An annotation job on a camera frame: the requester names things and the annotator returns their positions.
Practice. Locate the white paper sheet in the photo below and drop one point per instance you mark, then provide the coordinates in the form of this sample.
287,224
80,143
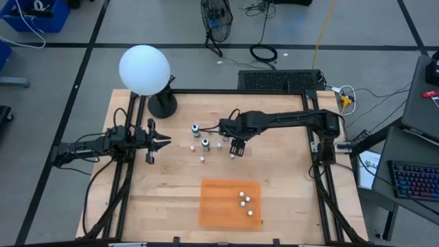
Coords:
368,168

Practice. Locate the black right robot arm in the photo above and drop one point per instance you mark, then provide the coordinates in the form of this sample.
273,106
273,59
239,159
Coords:
291,118

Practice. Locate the orange translucent plastic tray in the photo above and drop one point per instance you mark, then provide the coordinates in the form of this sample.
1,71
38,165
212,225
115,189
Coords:
219,206

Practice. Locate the silver arm base bracket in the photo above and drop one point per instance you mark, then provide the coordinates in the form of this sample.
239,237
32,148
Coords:
315,147

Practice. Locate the black aluminium table frame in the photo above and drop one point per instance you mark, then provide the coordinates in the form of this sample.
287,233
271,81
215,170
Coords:
240,92

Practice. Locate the backlit black keyboard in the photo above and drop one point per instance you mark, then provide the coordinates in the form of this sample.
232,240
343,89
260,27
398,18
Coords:
415,180

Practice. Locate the black device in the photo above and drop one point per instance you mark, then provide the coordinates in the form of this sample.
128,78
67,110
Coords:
433,68

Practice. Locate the large blue food colouring bottle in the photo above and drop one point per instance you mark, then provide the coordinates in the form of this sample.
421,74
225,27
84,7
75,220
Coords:
195,130

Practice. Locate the red tool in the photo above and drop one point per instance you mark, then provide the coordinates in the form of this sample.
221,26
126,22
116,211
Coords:
429,94

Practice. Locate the large black food colouring bottle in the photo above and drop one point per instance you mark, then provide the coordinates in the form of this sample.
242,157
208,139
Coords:
205,144

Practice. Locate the black perforated computer case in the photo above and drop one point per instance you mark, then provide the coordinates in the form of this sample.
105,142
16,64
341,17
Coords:
279,80

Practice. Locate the black floor fan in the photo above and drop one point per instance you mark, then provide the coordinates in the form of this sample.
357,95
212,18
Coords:
216,20

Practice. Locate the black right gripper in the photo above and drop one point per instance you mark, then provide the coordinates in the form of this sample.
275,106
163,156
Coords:
240,127

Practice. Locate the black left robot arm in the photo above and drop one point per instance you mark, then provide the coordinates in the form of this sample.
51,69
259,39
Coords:
92,145

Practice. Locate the blue plastic bin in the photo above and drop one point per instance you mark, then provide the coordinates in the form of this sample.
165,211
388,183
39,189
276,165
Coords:
34,20
4,55

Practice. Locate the white globe table lamp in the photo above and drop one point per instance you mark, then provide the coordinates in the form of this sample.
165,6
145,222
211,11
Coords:
144,70

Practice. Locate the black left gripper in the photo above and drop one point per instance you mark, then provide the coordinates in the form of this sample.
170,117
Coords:
150,144

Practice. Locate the grey keyboard desk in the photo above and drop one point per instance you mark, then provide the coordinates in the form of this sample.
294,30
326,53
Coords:
384,178

